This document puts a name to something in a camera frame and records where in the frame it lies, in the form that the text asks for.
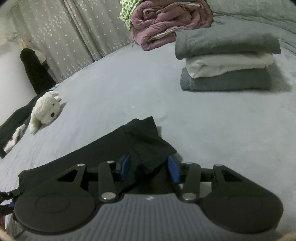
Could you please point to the black t-shirt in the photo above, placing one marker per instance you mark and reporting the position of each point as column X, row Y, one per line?
column 148, row 171

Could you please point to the green patterned cloth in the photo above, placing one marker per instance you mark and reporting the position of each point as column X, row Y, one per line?
column 127, row 8

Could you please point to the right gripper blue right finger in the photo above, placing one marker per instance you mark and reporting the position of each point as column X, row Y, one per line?
column 187, row 177

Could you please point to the white plush dog toy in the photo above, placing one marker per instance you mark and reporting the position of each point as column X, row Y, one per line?
column 45, row 111

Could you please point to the folded pink quilt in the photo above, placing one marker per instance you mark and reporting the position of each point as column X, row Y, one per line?
column 154, row 22

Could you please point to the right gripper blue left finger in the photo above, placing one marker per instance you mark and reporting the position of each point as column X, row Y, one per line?
column 110, row 173

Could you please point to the top folded grey shirt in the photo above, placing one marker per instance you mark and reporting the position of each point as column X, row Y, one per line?
column 224, row 39

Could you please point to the hanging black coat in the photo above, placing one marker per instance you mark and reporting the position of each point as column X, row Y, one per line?
column 36, row 72

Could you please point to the white cloth by black garment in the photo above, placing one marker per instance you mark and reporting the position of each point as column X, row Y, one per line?
column 15, row 138

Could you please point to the grey dotted curtain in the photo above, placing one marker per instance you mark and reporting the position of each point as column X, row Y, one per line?
column 72, row 34

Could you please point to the black garment on bed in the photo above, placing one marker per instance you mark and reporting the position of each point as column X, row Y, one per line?
column 17, row 118

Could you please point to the folded white shirt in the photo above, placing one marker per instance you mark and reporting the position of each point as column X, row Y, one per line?
column 211, row 65

